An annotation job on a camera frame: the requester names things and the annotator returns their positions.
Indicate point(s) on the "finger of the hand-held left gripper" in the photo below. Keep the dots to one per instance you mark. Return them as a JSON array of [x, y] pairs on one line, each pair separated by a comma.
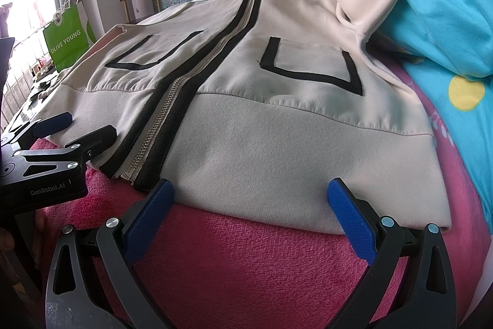
[[54, 124], [96, 138]]

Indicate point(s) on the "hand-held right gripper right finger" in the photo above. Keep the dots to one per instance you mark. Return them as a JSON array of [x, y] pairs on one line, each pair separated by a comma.
[[352, 225]]

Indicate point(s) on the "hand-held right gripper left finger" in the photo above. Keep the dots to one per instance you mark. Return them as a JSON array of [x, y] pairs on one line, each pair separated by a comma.
[[150, 225]]

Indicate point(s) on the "beige zip jacket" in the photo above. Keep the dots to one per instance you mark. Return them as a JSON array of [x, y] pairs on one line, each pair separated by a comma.
[[269, 136]]

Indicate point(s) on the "green shopping bag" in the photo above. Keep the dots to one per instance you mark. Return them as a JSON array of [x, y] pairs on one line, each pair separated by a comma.
[[65, 40]]

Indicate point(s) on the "pink fleece blanket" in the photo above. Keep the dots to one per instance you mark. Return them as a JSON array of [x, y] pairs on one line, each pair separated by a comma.
[[231, 255]]

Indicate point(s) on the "blue printed duvet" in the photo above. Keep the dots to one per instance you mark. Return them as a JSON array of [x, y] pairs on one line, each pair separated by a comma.
[[443, 5]]

